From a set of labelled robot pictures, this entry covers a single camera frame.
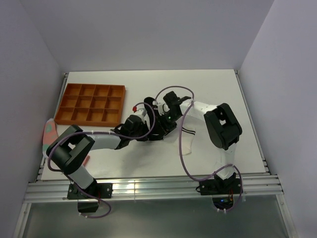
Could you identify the aluminium rail frame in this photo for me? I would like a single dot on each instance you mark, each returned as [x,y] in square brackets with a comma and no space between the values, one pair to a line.
[158,207]

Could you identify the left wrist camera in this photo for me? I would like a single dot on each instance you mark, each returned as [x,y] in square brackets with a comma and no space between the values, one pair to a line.
[139,112]

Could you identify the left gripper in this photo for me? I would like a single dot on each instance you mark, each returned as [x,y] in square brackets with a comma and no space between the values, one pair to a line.
[143,125]

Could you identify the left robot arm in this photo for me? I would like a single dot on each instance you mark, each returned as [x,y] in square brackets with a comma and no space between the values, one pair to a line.
[68,152]

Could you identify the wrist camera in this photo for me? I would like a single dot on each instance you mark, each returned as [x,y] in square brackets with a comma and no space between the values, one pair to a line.
[161,107]
[139,112]

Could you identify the black cable clamp block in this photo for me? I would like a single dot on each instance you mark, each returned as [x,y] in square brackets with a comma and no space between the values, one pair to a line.
[87,207]

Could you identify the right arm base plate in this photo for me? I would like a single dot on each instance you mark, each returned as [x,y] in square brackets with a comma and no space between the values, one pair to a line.
[219,187]

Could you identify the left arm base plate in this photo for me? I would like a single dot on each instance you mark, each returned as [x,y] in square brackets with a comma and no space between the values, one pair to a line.
[99,190]

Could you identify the pink patterned sock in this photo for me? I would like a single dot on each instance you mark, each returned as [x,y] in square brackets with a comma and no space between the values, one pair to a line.
[49,135]

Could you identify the orange compartment tray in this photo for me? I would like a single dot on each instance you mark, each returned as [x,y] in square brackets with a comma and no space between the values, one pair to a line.
[91,105]

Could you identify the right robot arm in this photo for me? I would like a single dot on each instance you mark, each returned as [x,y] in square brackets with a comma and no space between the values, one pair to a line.
[223,129]

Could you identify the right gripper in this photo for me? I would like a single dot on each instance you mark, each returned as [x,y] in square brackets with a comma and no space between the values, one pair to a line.
[168,128]

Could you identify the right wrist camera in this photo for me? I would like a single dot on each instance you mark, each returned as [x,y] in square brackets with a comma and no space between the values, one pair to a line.
[161,107]

